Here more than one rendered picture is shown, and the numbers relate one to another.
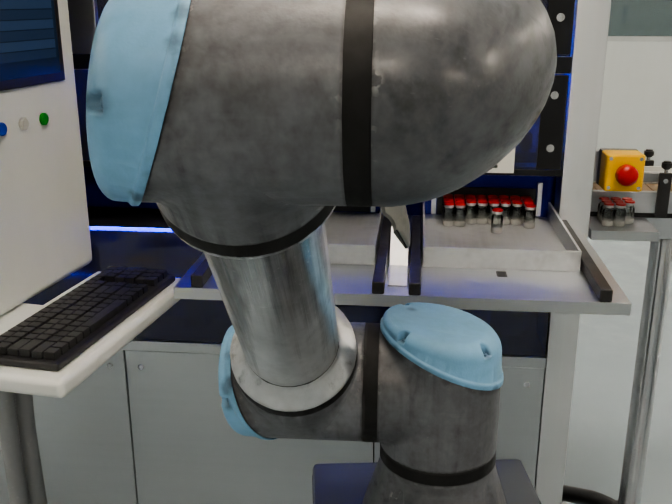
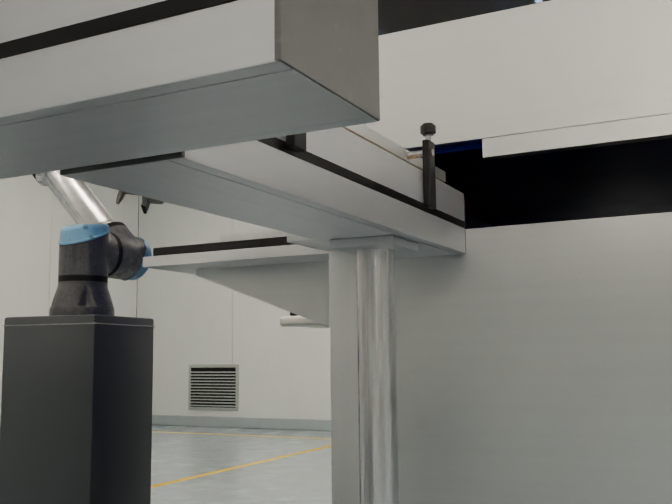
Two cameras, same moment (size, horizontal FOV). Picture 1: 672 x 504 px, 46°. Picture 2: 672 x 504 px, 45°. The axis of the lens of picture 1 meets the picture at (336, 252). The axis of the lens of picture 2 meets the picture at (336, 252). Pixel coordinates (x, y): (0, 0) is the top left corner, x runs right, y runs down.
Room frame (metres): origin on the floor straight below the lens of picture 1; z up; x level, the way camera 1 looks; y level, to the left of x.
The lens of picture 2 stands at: (1.99, -1.71, 0.69)
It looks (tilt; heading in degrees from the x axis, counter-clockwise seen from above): 7 degrees up; 111
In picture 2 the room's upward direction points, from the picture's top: 1 degrees counter-clockwise
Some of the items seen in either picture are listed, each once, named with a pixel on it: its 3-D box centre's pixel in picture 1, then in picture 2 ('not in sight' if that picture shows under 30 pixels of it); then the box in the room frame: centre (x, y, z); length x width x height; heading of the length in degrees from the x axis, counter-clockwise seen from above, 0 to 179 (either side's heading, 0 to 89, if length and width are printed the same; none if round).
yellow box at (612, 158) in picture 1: (620, 169); not in sight; (1.53, -0.55, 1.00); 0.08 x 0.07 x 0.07; 174
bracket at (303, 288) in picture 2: not in sight; (275, 300); (1.35, -0.36, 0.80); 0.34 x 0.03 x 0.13; 174
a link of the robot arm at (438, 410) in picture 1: (433, 379); (86, 249); (0.71, -0.10, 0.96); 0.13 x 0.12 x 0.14; 86
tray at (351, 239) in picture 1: (312, 226); not in sight; (1.47, 0.05, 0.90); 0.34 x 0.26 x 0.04; 174
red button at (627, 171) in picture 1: (626, 174); not in sight; (1.49, -0.55, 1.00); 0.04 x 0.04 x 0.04; 84
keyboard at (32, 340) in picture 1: (86, 309); not in sight; (1.24, 0.42, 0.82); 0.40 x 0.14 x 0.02; 166
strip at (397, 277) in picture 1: (398, 255); not in sight; (1.25, -0.10, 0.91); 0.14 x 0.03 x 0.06; 174
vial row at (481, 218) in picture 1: (488, 212); not in sight; (1.55, -0.30, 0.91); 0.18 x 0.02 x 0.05; 84
